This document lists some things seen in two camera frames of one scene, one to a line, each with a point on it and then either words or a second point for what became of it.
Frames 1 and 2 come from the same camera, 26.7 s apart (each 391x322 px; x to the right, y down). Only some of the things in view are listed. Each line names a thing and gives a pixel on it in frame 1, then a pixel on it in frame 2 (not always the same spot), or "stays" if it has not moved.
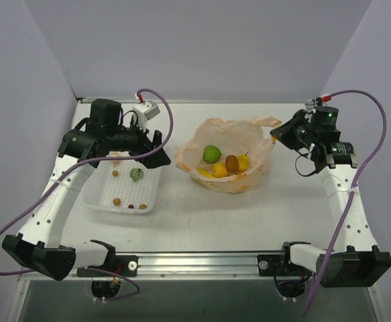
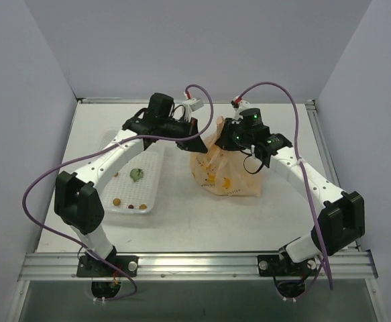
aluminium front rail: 184,265 stays
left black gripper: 147,145 -> 188,133
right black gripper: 296,128 -> 229,135
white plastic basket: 128,188 stays
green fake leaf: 136,174 stays
